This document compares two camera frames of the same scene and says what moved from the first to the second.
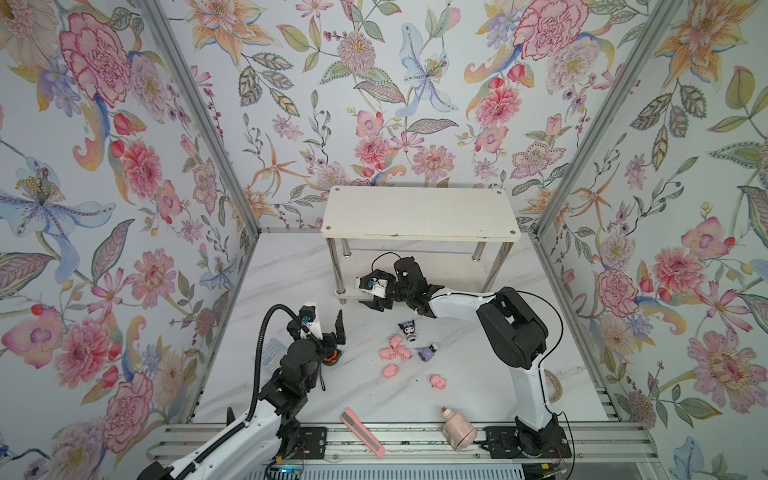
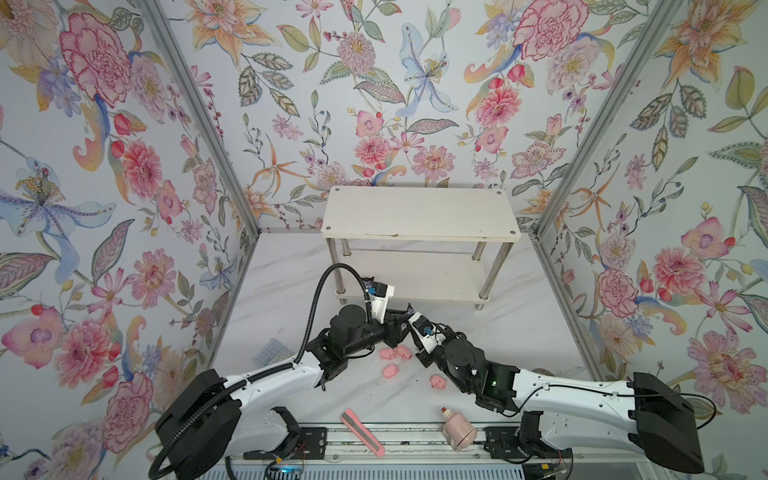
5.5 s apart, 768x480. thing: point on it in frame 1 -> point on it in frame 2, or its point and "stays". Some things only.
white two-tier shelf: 464,234 stays
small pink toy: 390,371 stays
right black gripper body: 400,295 -> 441,357
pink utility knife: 349,416 stays
